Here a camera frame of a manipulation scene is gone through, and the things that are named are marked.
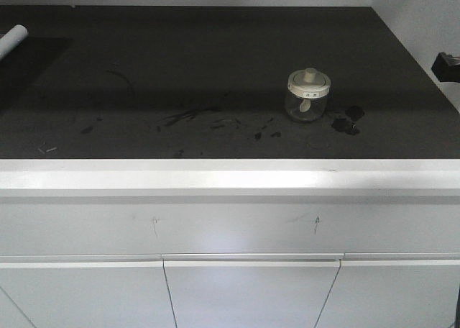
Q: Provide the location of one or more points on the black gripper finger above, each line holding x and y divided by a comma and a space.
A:
446, 68

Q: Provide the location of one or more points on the glass jar with cream lid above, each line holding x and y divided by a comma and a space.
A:
307, 95

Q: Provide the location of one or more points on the right white cabinet door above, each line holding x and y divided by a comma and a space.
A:
397, 291

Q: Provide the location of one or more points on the white cabinet door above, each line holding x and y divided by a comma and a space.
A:
249, 293
397, 291
88, 291

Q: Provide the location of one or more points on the middle white cabinet door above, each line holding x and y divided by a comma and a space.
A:
249, 293

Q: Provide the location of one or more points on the grey plastic pipe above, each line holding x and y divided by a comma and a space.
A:
13, 38

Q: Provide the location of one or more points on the left white cabinet door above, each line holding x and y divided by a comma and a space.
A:
88, 291

